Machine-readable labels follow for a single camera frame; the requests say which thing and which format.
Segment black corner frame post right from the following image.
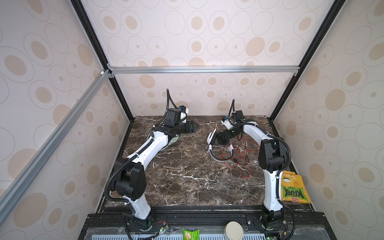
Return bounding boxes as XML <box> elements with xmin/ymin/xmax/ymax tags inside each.
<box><xmin>269</xmin><ymin>0</ymin><xmax>347</xmax><ymax>122</ymax></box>

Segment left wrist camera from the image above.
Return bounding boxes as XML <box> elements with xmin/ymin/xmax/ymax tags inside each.
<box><xmin>165</xmin><ymin>106</ymin><xmax>189</xmax><ymax>127</ymax></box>

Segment mint green headphones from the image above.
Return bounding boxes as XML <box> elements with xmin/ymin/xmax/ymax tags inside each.
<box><xmin>167</xmin><ymin>135</ymin><xmax>180</xmax><ymax>147</ymax></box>

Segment silver aluminium rail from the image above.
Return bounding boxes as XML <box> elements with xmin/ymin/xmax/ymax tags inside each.
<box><xmin>1</xmin><ymin>69</ymin><xmax>111</xmax><ymax>225</ymax></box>
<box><xmin>110</xmin><ymin>66</ymin><xmax>300</xmax><ymax>75</ymax></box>

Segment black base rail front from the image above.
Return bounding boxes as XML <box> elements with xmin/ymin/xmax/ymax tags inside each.
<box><xmin>78</xmin><ymin>206</ymin><xmax>336</xmax><ymax>240</ymax></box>

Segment white black red-cable headphones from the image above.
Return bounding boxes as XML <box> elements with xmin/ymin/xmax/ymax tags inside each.
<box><xmin>206</xmin><ymin>128</ymin><xmax>261</xmax><ymax>180</ymax></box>

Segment black corner frame post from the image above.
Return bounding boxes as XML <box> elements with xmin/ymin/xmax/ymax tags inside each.
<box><xmin>70</xmin><ymin>0</ymin><xmax>135</xmax><ymax>122</ymax></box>
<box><xmin>269</xmin><ymin>0</ymin><xmax>347</xmax><ymax>122</ymax></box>

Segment black corner frame post left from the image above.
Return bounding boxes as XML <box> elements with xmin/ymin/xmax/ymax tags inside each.
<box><xmin>70</xmin><ymin>0</ymin><xmax>135</xmax><ymax>122</ymax></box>

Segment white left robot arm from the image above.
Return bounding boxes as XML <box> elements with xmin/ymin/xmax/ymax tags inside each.
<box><xmin>104</xmin><ymin>121</ymin><xmax>199</xmax><ymax>220</ymax></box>

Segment white round cap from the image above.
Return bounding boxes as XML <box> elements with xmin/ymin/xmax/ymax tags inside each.
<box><xmin>224</xmin><ymin>221</ymin><xmax>244</xmax><ymax>240</ymax></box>

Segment silver aluminium rail back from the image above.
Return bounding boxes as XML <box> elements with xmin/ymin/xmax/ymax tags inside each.
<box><xmin>110</xmin><ymin>66</ymin><xmax>300</xmax><ymax>75</ymax></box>

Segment yellow green snack bag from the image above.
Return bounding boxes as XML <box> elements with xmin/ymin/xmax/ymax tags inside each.
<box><xmin>281</xmin><ymin>171</ymin><xmax>312</xmax><ymax>204</ymax></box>

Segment silver aluminium rail left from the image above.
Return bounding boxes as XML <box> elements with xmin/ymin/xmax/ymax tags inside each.
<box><xmin>1</xmin><ymin>69</ymin><xmax>111</xmax><ymax>225</ymax></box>

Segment green snack packet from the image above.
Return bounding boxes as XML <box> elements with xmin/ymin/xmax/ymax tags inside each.
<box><xmin>183</xmin><ymin>229</ymin><xmax>200</xmax><ymax>240</ymax></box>

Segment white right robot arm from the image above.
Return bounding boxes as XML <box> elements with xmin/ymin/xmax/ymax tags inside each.
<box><xmin>221</xmin><ymin>119</ymin><xmax>291</xmax><ymax>223</ymax></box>

